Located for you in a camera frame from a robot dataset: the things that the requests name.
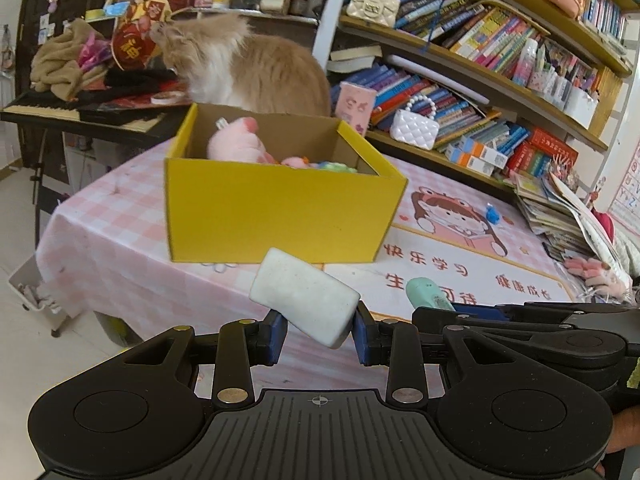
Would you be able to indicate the person's right forearm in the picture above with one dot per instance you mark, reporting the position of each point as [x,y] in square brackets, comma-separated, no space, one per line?
[627,430]

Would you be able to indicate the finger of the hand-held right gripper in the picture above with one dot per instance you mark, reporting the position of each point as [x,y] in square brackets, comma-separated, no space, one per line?
[540,311]
[500,327]

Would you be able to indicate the red figure decoration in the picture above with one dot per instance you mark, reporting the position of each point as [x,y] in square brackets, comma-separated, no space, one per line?
[145,15]

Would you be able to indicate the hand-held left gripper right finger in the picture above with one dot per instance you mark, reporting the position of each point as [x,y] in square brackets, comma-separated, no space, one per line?
[361,337]

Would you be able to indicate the small blue toy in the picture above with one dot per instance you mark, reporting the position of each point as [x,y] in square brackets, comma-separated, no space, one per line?
[492,215]

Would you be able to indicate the white shelf post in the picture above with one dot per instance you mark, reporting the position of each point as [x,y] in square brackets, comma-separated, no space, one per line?
[332,15]

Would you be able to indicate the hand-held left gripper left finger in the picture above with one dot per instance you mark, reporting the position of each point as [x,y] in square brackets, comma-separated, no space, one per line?
[278,337]

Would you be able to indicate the black cloth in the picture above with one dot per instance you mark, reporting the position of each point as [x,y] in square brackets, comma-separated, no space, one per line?
[140,82]

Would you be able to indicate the white pen holder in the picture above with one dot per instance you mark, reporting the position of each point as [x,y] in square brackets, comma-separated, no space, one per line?
[580,107]

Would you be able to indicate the orange white carton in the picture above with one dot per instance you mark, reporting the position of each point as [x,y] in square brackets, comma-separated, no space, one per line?
[487,152]
[462,156]

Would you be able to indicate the white quilted handbag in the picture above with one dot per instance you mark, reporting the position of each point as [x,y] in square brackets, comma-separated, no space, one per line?
[414,127]

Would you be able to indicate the row of colourful books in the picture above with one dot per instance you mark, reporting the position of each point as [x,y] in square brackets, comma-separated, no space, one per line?
[450,125]

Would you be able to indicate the pink plush toy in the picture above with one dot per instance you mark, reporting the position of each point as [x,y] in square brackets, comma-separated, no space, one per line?
[235,142]

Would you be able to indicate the stack of magazines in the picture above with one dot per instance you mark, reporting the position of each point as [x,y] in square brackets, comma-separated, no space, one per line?
[560,210]

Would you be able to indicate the wooden bookshelf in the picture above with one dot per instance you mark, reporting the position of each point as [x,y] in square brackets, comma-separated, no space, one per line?
[500,100]

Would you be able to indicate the black piano keyboard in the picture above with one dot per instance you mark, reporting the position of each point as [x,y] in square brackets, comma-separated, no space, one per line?
[75,112]

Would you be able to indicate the white storage bin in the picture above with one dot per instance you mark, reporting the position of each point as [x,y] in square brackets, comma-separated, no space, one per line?
[32,295]

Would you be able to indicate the cream quilted handbag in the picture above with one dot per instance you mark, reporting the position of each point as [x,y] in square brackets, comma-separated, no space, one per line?
[375,2]

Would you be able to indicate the beige fleece cloth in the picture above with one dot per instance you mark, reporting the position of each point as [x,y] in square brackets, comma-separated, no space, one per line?
[60,65]

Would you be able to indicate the wall chart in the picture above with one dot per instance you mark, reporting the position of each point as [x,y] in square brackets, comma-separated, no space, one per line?
[627,185]

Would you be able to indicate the fluffy orange cat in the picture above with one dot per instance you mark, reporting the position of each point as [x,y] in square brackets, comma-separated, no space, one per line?
[255,67]

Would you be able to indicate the thick beige book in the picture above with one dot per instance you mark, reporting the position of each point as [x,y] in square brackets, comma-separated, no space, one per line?
[355,57]

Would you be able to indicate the green small toy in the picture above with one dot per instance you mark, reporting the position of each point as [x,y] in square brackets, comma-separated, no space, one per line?
[332,166]

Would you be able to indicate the shelf of upright books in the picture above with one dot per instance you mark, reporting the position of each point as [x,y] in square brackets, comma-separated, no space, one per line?
[470,30]

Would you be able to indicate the pink printed tablecloth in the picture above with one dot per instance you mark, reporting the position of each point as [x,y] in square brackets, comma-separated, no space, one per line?
[125,220]

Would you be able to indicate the pink printed carton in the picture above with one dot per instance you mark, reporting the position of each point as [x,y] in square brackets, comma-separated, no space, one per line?
[354,105]

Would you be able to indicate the black keyboard stand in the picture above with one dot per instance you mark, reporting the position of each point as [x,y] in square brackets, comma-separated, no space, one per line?
[40,180]

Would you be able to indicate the row of slim books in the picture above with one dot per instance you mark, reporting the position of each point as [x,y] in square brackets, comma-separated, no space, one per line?
[605,12]

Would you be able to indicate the pink rabbit plush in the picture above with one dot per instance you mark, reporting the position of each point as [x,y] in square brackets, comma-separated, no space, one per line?
[595,270]

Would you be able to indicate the pink tape roll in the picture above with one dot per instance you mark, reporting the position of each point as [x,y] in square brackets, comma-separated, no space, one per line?
[167,98]

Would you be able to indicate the yellow cardboard box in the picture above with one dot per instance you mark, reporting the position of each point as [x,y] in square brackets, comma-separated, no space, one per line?
[280,210]

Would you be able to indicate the mint green small device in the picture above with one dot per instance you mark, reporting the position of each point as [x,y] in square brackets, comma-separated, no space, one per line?
[427,295]

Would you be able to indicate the pink small toy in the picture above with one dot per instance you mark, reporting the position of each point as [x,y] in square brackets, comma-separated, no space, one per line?
[295,162]

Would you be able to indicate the red cloth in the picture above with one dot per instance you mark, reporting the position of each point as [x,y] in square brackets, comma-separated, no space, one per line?
[603,224]

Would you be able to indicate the white rectangular block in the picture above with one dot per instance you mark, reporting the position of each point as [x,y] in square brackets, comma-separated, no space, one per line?
[305,297]

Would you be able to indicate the red thick dictionary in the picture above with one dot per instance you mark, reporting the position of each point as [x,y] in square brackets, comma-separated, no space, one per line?
[552,147]

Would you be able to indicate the light blue card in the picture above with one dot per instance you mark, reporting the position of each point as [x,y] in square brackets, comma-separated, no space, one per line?
[107,11]

